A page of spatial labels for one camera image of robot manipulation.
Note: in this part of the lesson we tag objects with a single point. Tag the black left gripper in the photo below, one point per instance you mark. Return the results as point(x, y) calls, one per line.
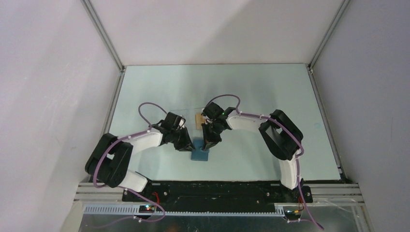
point(187, 145)

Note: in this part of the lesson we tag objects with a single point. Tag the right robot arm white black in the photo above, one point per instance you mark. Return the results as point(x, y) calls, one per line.
point(279, 133)

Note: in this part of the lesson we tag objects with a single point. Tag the clear acrylic card box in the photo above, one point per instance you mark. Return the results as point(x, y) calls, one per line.
point(188, 115)

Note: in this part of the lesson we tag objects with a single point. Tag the blue leather card holder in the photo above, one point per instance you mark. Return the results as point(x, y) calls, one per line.
point(199, 154)

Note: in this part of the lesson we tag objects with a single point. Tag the left aluminium frame post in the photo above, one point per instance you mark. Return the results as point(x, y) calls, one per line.
point(98, 24)

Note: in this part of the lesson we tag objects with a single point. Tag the gold card in box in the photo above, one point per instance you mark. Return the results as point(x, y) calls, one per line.
point(199, 120)

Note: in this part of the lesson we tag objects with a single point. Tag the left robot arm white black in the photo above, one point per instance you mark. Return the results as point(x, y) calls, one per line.
point(110, 159)

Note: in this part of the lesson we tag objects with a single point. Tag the aluminium frame post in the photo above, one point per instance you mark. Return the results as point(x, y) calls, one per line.
point(98, 24)
point(329, 32)

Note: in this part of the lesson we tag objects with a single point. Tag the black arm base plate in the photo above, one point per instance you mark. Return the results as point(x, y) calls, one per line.
point(274, 191)

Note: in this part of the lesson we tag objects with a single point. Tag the controller board with leds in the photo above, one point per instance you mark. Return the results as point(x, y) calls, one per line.
point(293, 216)
point(147, 209)

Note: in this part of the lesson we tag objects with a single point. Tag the left controller board with leds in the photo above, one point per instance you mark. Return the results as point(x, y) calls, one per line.
point(147, 209)

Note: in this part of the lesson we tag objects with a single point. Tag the right aluminium frame post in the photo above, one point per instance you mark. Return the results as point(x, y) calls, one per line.
point(329, 32)

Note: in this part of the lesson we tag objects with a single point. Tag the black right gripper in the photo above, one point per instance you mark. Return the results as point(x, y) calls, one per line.
point(209, 141)

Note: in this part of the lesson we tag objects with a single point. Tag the right controller board with leds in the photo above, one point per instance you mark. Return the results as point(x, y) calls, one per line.
point(293, 216)

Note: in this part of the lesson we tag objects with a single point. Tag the grey slotted cable duct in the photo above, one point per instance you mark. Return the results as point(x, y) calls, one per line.
point(132, 210)

